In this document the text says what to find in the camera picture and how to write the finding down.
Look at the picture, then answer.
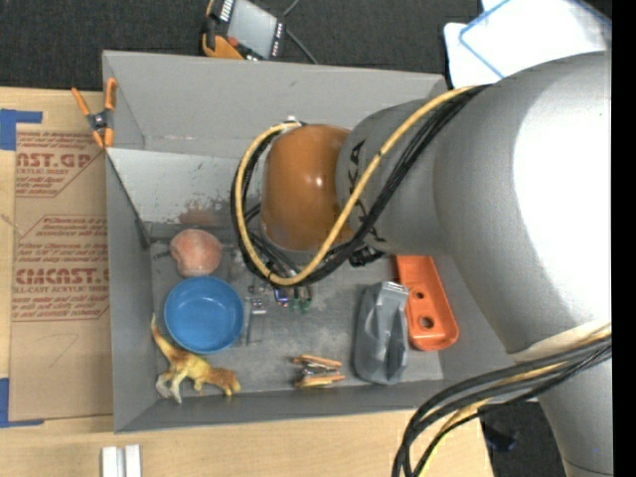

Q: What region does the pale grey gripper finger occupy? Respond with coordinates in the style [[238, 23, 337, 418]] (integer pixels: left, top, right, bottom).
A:
[[245, 295, 268, 347]]

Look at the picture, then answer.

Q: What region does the grey metal bin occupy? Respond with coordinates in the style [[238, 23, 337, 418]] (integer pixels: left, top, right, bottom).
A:
[[101, 50, 519, 434]]

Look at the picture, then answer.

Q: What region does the blue bowl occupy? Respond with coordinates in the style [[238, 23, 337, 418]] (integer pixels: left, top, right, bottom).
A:
[[163, 275, 245, 356]]

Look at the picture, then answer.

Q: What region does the yellow toy dinosaur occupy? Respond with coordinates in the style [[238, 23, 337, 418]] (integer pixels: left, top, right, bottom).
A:
[[150, 314, 242, 404]]

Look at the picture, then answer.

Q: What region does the orange striped toy food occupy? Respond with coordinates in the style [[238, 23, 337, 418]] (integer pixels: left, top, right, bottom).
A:
[[290, 354, 347, 390]]

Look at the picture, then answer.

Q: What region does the pink-orange toy peach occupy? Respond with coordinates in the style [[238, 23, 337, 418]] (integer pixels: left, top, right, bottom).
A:
[[169, 229, 224, 279]]

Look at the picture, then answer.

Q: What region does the grey plastic hand tool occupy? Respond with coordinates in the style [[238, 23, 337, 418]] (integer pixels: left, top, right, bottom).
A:
[[353, 280, 411, 386]]

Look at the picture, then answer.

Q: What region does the brown cardboard board red print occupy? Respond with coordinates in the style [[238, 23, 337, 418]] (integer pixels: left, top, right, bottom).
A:
[[0, 85, 116, 429]]

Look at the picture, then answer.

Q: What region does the orange flat handle with holes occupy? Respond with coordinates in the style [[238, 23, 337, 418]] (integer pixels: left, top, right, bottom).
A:
[[395, 254, 460, 353]]

